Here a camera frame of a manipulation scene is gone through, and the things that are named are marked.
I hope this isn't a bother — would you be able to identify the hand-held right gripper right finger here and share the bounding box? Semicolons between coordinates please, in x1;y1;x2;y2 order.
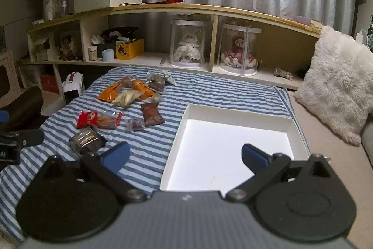
226;143;333;204

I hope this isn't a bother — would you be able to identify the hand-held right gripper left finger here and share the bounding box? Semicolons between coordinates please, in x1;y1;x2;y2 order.
38;142;148;204

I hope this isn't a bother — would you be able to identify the white shallow box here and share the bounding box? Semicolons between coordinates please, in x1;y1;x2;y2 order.
160;104;309;193

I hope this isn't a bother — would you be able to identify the small clear dark snack packet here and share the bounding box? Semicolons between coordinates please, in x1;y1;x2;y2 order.
126;118;145;133

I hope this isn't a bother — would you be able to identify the clear packet with brown cake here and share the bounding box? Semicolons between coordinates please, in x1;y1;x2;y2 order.
146;72;166;95
68;125;108;154

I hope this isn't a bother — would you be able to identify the red snack packet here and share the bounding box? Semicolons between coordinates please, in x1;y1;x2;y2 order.
76;110;123;130

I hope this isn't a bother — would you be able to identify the dark brown snack packet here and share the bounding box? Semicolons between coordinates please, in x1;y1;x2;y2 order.
141;102;165;127

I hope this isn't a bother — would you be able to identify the cream snack packet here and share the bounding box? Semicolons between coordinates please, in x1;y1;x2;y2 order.
112;90;146;108

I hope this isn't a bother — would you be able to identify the long orange snack packet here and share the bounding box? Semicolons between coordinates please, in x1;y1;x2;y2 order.
97;81;123;104

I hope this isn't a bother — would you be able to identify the short orange snack packet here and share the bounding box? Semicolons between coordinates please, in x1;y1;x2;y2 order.
131;78;155;99

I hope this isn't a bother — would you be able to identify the dark brown cushion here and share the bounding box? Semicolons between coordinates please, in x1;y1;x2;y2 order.
0;86;44;131

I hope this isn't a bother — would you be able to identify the white cabinet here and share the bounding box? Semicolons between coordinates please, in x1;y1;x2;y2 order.
0;51;21;101

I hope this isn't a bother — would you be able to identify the red box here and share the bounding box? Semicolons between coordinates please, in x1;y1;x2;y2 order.
40;74;57;93

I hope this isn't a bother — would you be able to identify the white small heater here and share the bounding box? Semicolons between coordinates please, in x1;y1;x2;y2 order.
62;72;86;104

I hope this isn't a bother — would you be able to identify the small open cardboard box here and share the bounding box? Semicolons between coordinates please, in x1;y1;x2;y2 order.
34;37;50;52

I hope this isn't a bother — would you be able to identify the red dress doll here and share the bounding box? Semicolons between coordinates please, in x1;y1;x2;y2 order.
221;37;257;69

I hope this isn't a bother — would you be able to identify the yellow box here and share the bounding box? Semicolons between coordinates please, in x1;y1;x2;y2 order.
116;38;145;60

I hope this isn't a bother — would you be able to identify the black box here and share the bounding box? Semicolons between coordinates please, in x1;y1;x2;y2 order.
97;43;117;58

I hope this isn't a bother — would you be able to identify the white fluffy pillow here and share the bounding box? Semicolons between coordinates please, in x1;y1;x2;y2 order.
294;25;373;146

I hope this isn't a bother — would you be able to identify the clear plastic jar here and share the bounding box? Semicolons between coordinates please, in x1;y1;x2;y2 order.
43;0;56;20

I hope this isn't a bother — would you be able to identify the black bag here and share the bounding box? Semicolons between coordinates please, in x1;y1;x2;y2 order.
102;27;139;42

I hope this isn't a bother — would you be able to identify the white dress doll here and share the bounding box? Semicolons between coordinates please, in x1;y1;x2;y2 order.
175;29;201;64

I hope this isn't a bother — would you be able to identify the red doll in case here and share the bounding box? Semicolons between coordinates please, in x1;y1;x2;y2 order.
218;23;258;76

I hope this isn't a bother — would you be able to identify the pink flat box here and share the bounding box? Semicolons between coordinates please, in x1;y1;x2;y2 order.
291;15;315;25

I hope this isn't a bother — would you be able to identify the white doll in case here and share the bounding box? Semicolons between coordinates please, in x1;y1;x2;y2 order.
170;19;207;68

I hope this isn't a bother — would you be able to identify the wooden shelf unit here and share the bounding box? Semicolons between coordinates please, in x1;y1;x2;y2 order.
19;3;324;90

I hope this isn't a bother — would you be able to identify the beige rope trinket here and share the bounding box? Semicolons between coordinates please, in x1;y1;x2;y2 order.
274;67;293;80

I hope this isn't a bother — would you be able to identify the photo frame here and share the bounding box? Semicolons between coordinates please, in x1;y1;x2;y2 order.
60;30;82;58

